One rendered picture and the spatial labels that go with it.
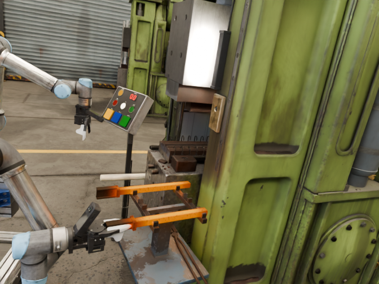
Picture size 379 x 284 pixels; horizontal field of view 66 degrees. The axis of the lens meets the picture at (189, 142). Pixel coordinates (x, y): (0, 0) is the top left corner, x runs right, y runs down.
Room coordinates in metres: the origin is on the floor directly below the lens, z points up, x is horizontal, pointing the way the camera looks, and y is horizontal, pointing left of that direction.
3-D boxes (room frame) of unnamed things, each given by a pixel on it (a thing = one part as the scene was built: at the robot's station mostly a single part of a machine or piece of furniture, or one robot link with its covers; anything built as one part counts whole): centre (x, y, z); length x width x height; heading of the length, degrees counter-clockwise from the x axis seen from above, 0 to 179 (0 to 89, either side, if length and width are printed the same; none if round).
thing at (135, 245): (1.10, 0.06, 0.65); 0.40 x 0.30 x 0.02; 31
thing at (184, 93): (1.70, -0.05, 1.32); 0.42 x 0.20 x 0.10; 115
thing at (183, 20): (1.66, -0.07, 1.56); 0.42 x 0.39 x 0.40; 115
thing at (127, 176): (1.89, 0.37, 0.62); 0.44 x 0.05 x 0.05; 115
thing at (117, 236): (0.87, 0.20, 0.90); 0.09 x 0.03 x 0.06; 117
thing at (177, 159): (1.48, 0.01, 0.95); 0.12 x 0.08 x 0.06; 115
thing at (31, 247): (0.75, 0.43, 0.90); 0.11 x 0.08 x 0.09; 120
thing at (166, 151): (1.70, -0.05, 0.96); 0.42 x 0.20 x 0.09; 115
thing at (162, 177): (1.66, -0.08, 0.69); 0.56 x 0.38 x 0.45; 115
